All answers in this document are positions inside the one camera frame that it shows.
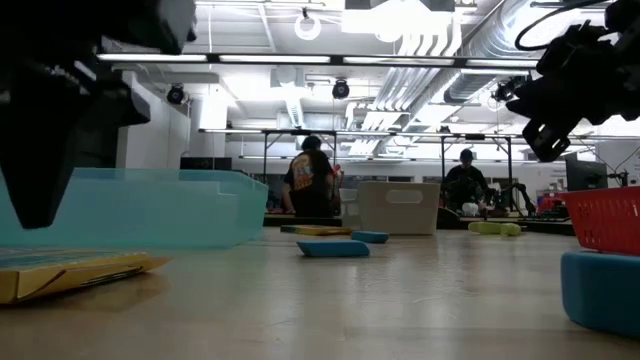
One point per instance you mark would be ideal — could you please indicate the long ceiling light bar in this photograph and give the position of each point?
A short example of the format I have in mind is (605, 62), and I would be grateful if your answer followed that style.
(270, 59)

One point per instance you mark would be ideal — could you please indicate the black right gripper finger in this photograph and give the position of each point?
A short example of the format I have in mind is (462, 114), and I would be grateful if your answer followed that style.
(547, 137)

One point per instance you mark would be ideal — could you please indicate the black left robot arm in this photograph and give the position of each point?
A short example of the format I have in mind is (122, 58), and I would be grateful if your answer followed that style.
(100, 20)

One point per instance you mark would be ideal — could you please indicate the silver ventilation duct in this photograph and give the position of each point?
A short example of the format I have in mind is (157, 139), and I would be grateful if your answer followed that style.
(495, 35)

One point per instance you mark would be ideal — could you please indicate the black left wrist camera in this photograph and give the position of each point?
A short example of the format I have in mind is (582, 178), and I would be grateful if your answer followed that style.
(120, 105)

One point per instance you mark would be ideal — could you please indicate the person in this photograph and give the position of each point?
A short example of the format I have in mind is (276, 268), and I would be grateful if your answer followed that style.
(465, 182)
(310, 185)

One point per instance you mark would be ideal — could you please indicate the blue eraser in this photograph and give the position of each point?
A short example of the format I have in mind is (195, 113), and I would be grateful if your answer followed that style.
(600, 295)
(332, 249)
(370, 237)

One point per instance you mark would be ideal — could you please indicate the black ceiling camera cluster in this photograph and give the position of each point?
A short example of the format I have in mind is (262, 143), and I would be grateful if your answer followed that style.
(502, 92)

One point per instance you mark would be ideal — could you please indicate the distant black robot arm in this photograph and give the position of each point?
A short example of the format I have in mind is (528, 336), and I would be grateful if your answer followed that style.
(520, 195)

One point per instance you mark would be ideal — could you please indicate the white rounded object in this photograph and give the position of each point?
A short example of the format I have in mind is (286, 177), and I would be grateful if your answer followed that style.
(470, 209)

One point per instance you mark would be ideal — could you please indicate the black distant table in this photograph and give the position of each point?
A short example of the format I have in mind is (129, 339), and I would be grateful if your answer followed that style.
(300, 220)

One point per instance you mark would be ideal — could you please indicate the black ceiling spotlight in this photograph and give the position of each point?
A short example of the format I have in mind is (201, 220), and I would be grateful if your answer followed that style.
(175, 94)
(340, 89)

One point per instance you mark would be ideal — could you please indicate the dark computer monitor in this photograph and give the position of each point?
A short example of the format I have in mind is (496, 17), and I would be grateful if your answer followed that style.
(585, 175)
(205, 163)

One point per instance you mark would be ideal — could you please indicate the red plastic mesh basket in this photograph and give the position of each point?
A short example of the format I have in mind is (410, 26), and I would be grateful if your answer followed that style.
(605, 220)

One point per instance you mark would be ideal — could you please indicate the black distant workstation frame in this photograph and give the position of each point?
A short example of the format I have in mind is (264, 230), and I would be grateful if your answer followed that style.
(300, 132)

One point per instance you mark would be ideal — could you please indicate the yellow crayon box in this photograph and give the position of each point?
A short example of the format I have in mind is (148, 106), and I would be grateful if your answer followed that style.
(75, 275)
(320, 231)

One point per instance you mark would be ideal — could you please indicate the teal translucent plastic tray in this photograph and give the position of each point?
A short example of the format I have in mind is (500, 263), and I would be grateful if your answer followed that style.
(175, 210)

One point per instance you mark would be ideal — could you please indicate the red distant object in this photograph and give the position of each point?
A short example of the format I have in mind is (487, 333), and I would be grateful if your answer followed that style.
(550, 202)

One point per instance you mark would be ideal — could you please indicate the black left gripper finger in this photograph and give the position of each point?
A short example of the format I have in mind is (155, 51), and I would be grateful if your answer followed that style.
(35, 165)

